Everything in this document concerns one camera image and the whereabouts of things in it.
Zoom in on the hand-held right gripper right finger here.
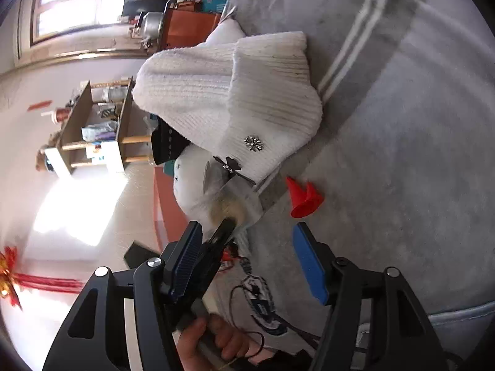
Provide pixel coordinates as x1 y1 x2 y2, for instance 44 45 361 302
292 222 449 371

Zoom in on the black dotted cap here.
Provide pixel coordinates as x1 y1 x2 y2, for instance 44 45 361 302
150 122 190 167

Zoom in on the grey printed blanket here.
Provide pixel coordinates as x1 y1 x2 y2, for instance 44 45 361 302
205 0 495 356

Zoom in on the red plastic cone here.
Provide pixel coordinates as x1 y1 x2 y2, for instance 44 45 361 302
285 177 325 218

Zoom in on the orange wooden cabinet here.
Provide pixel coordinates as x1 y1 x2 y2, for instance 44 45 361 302
160 8 221 53

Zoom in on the clear bag with brown puff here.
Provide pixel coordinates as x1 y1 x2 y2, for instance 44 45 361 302
203 162 264 232

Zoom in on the silver pot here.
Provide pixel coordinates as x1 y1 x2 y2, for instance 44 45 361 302
131 11 165 45

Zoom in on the person's left hand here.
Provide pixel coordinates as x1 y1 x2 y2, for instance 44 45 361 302
179 314 267 371

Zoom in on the pink cardboard box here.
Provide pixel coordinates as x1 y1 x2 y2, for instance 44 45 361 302
153 170 190 256

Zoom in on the white knit beanie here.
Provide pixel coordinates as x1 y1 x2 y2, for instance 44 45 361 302
131 32 323 190

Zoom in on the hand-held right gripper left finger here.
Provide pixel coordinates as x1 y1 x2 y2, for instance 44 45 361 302
42 220 204 371

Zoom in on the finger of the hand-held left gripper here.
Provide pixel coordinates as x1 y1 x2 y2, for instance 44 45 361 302
183 218 237 302

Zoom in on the window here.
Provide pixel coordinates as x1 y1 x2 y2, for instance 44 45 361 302
31 0 117 45

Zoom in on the white plush rabbit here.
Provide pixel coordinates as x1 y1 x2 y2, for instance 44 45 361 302
173 143 264 240

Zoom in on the black cable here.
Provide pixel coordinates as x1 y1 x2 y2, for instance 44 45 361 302
230 284 267 360

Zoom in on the wooden shelf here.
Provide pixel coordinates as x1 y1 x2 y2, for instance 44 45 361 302
41 77 155 176

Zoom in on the red knot decoration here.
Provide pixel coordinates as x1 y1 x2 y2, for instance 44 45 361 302
0 245 84 310

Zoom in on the black bow hair clip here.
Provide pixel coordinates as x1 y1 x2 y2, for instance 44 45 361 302
213 156 256 186

